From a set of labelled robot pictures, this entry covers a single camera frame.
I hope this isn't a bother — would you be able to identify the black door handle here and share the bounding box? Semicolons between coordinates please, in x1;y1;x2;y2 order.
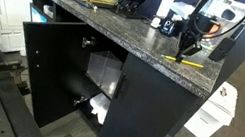
113;72;129;101

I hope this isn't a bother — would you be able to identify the black cabinet with granite counter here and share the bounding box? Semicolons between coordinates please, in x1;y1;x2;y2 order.
0;0;233;137

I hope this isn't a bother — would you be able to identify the white crumpled paper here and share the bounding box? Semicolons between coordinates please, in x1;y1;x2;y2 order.
85;90;113;127

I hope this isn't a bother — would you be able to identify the black hole punch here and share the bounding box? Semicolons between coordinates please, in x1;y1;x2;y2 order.
108;0;147;22

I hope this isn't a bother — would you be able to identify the yellow pencil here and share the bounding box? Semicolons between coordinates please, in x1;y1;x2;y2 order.
159;54;206;70

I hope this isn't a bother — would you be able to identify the metal cabinet hinge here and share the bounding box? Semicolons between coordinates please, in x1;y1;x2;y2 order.
71;94;89;110
81;34;98;50

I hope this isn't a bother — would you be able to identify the open black cabinet door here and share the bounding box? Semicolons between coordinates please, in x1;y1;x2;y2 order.
4;12;102;136

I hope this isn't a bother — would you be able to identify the clear plastic lidded tub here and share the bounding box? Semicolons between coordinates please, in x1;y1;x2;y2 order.
195;0;245;62

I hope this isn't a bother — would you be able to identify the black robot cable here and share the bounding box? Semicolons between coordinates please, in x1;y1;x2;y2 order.
190;0;245;46

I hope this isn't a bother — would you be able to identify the white cardboard box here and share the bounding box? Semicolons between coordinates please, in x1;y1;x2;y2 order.
181;75;242;137

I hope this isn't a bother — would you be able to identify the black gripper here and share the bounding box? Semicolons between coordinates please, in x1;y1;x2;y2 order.
173;28;206;67

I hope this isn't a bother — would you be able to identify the clear acrylic box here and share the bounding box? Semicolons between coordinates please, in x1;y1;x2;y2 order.
82;47;126;100

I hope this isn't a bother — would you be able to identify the small white desk gadget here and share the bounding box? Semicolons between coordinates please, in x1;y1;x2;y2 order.
149;15;163;30

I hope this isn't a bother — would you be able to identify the black electric pencil sharpener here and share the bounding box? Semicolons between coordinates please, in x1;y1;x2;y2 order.
158;16;185;40

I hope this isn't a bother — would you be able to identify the closed black cabinet door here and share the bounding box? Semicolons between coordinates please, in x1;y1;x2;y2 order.
98;50;206;137

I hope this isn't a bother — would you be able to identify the black angled speaker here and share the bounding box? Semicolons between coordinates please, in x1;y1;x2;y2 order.
206;33;236;65

